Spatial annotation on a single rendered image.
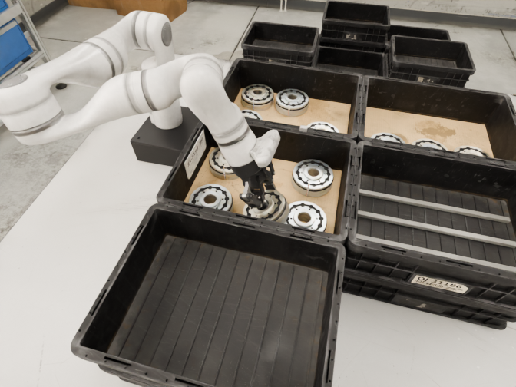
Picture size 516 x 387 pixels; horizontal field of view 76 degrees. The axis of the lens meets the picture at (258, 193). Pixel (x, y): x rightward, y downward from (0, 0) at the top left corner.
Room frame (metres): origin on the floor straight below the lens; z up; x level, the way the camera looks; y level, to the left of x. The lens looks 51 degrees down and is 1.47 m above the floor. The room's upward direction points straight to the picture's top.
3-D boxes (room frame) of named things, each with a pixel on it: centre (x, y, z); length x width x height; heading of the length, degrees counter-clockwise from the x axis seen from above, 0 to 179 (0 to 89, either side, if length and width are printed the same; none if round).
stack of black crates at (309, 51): (1.84, -0.13, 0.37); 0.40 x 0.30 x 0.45; 77
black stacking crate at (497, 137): (0.70, -0.47, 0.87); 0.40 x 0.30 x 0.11; 75
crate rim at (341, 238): (0.51, -0.01, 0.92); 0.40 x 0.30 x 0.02; 75
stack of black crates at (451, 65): (1.67, -0.91, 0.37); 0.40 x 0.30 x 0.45; 77
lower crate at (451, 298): (0.41, -0.40, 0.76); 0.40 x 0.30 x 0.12; 75
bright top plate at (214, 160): (0.61, 0.08, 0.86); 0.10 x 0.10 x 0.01
